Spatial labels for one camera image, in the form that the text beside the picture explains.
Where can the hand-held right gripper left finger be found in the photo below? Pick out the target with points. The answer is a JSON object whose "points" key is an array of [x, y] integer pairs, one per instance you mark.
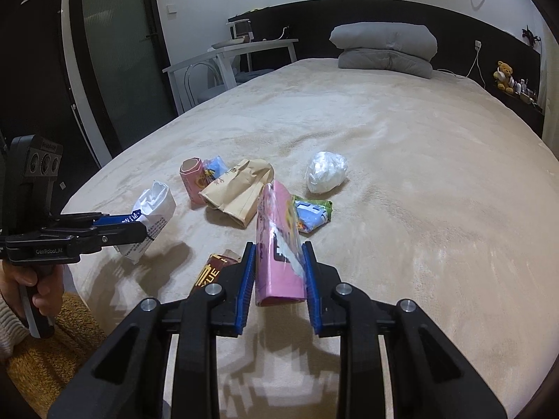
{"points": [[248, 279]]}

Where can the brown teddy bear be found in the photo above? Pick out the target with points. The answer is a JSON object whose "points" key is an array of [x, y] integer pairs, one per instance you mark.
{"points": [[503, 76]]}

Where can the green and blue packet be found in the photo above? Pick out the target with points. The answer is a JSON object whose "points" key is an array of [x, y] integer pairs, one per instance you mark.
{"points": [[312, 214]]}

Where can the dark ornament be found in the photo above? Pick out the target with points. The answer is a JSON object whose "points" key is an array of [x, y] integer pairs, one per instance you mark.
{"points": [[530, 35]]}

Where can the black headboard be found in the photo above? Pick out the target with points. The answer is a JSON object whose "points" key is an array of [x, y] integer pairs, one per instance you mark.
{"points": [[314, 26]]}

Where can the white table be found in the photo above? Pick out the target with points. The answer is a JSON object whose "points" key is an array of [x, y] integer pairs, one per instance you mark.
{"points": [[244, 46]]}

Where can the brown paper bag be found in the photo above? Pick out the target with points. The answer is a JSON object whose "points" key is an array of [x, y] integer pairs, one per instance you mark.
{"points": [[238, 187]]}

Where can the person's left forearm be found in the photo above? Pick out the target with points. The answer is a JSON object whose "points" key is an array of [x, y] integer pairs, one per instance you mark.
{"points": [[8, 327]]}

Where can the pink snack cup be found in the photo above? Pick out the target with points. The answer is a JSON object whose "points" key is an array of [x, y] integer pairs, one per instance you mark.
{"points": [[192, 181]]}

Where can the blue snack packet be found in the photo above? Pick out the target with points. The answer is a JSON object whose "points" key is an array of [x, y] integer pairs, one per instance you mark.
{"points": [[216, 168]]}

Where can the pink plastic wrapper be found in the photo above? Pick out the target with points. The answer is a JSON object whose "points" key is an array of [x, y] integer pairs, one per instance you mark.
{"points": [[277, 244]]}

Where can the clear chair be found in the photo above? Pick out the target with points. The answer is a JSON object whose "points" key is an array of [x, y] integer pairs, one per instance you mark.
{"points": [[205, 91]]}

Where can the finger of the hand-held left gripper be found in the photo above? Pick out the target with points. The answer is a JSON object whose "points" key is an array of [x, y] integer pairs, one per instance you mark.
{"points": [[118, 219], [122, 235]]}

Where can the white paper bag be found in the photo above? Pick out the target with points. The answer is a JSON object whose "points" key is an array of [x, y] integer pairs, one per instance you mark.
{"points": [[155, 203]]}

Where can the yellow brown rug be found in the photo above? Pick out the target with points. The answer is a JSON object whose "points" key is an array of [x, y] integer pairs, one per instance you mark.
{"points": [[52, 366]]}

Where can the frosted glass door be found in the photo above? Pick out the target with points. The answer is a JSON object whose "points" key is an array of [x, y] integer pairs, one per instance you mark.
{"points": [[118, 61]]}

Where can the beige blanket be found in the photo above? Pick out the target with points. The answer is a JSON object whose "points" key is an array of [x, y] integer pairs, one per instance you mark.
{"points": [[415, 161]]}

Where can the person's left hand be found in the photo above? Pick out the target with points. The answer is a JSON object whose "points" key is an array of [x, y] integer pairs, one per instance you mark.
{"points": [[48, 290]]}

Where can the brown and gold wrapper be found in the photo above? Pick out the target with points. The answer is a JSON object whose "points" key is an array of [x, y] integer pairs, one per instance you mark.
{"points": [[212, 273]]}

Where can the black cabinet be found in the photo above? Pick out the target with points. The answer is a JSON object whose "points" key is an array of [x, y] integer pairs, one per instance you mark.
{"points": [[35, 65]]}

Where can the white appliance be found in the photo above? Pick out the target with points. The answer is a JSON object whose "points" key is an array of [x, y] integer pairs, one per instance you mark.
{"points": [[240, 30]]}

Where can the small items on shelf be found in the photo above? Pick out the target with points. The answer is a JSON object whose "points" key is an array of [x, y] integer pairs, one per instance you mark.
{"points": [[526, 94]]}

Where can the crumpled white plastic bag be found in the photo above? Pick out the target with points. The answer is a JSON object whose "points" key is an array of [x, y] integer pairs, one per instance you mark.
{"points": [[325, 172]]}

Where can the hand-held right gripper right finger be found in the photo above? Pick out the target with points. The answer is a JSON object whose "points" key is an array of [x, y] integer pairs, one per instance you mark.
{"points": [[311, 288]]}

